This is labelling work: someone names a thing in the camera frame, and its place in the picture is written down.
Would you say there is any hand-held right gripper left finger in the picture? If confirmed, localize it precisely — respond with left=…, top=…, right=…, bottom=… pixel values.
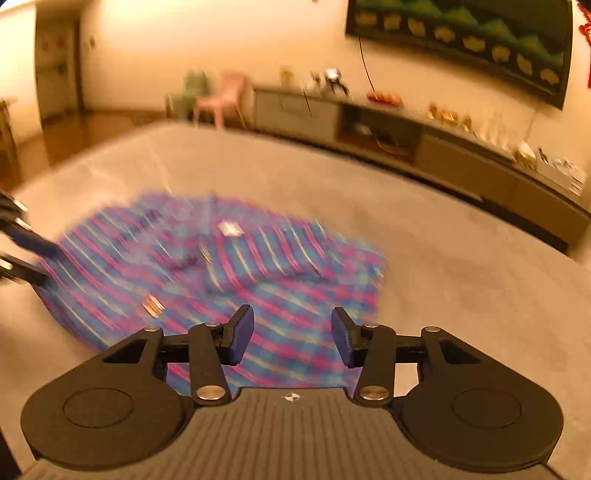
left=99, top=304, right=256, bottom=408

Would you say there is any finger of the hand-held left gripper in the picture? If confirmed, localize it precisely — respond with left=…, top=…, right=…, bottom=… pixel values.
left=0, top=251, right=49, bottom=285
left=0, top=191, right=63, bottom=259

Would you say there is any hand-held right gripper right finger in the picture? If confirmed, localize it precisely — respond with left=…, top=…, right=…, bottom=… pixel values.
left=331, top=307, right=485, bottom=409

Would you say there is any blue pink plaid shirt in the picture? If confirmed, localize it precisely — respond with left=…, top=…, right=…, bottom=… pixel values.
left=37, top=191, right=389, bottom=393

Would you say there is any wooden door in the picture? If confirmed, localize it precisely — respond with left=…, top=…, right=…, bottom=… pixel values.
left=36, top=18, right=85, bottom=121

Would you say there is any long grey television cabinet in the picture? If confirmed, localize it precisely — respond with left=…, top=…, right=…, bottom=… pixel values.
left=252, top=83, right=586, bottom=254

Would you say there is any green plastic chair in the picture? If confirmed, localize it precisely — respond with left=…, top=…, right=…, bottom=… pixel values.
left=165, top=69, right=208, bottom=119

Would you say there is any pink plastic chair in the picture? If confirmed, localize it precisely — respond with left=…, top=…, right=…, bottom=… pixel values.
left=191, top=71, right=249, bottom=131

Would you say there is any plate of fruit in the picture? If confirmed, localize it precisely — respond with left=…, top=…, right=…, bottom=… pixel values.
left=367, top=90, right=405, bottom=110

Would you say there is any set of clear glasses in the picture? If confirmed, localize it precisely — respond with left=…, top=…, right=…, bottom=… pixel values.
left=478, top=113, right=518, bottom=151

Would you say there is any black pistol-grip device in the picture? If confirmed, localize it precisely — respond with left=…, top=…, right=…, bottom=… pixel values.
left=313, top=67, right=350, bottom=96

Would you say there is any black television cable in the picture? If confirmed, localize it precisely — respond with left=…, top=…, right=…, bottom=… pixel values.
left=358, top=34, right=378, bottom=93

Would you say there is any wall television with patterned cover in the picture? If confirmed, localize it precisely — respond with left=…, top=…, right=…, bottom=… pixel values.
left=346, top=0, right=574, bottom=110

